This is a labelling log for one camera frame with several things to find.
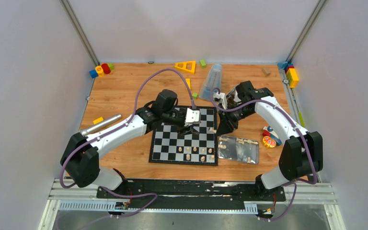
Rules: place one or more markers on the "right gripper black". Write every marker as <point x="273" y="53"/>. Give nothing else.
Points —
<point x="227" y="124"/>

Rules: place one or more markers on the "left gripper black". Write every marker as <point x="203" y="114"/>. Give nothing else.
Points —
<point x="182" y="120"/>

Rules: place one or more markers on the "folding chess board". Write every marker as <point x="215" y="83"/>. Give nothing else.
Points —
<point x="166" y="141"/>

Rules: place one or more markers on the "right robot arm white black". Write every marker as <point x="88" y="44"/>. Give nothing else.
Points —
<point x="302" y="153"/>

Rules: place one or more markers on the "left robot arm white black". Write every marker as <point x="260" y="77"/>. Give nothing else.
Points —
<point x="82" y="154"/>

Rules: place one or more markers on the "tin box with dark pieces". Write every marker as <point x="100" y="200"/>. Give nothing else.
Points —
<point x="232" y="99"/>

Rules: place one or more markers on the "tin lid with light pieces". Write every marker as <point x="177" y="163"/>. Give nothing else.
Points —
<point x="238" y="149"/>

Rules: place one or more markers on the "toy car red blue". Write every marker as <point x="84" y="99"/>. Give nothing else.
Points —
<point x="270" y="138"/>

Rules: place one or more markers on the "bubble-wrapped blue metronome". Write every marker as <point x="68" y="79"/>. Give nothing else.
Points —
<point x="213" y="80"/>

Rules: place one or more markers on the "yellow curved block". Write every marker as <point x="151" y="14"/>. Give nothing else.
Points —
<point x="188" y="82"/>

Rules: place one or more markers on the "yellow triangle block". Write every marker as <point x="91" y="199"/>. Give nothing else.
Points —
<point x="187" y="66"/>

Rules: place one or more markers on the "brown wooden block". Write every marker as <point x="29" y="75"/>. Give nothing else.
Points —
<point x="266" y="72"/>

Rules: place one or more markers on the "green cube back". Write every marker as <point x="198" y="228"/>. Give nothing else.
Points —
<point x="202" y="63"/>

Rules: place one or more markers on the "stacked coloured bricks right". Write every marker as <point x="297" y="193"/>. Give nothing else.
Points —
<point x="291" y="73"/>

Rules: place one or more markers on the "small yellow block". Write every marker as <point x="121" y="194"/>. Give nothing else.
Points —
<point x="98" y="120"/>

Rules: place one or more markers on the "silver metal cylinder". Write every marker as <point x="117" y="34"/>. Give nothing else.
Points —
<point x="100" y="125"/>

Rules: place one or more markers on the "coloured blocks left corner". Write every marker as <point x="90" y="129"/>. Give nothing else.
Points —
<point x="101" y="70"/>

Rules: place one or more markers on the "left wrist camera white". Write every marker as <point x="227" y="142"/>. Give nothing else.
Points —
<point x="192" y="117"/>

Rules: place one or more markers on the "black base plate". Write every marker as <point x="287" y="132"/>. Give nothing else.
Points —
<point x="197" y="195"/>

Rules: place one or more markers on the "aluminium frame rail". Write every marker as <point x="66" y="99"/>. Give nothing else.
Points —
<point x="94" y="198"/>

